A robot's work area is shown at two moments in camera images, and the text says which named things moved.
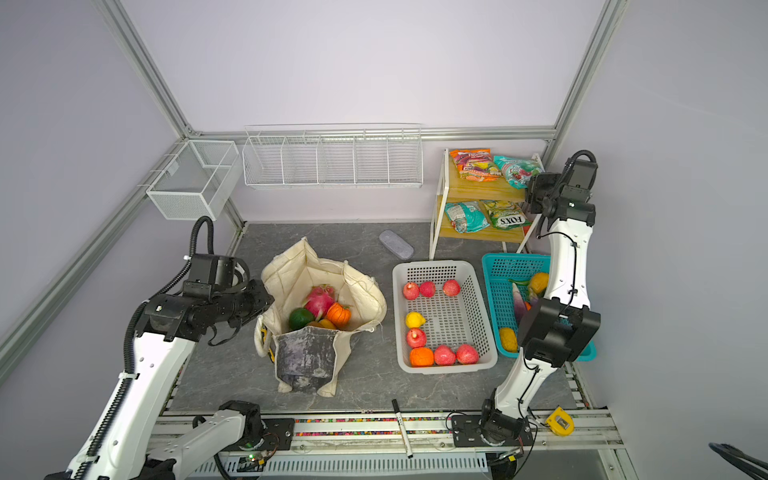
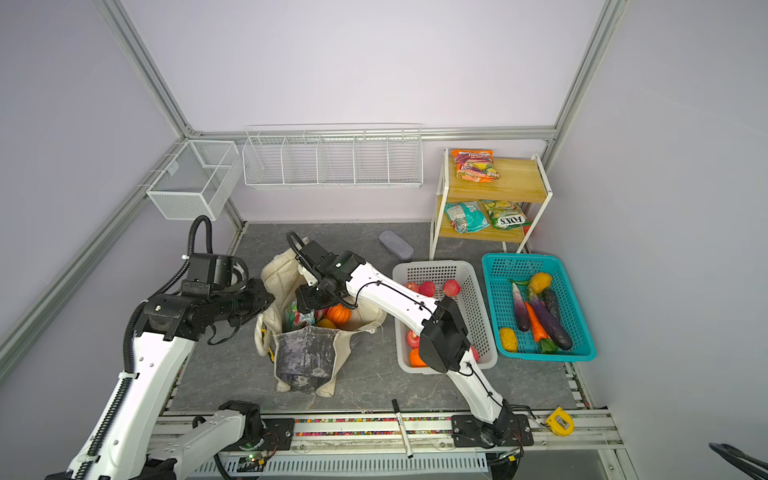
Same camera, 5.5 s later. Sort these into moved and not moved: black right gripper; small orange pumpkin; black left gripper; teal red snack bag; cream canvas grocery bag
Moved: teal red snack bag; black right gripper
Not moved: cream canvas grocery bag; small orange pumpkin; black left gripper
